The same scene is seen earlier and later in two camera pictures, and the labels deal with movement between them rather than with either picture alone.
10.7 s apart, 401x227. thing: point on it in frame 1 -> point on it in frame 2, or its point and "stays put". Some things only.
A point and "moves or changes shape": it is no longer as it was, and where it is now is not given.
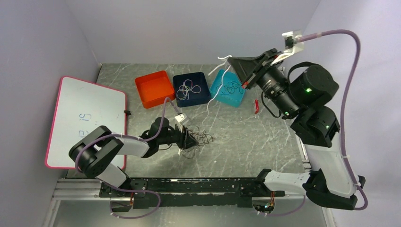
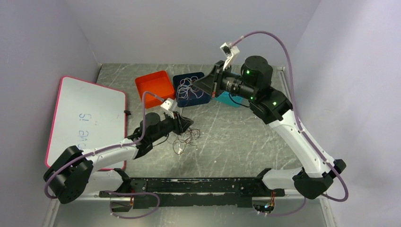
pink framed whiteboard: [81, 107] stays put
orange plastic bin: [154, 88] stays put
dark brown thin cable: [201, 138] moves or changes shape
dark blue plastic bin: [191, 89] stays put
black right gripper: [245, 66] -> [208, 84]
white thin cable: [183, 93] stays put
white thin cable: [225, 58] moves or changes shape
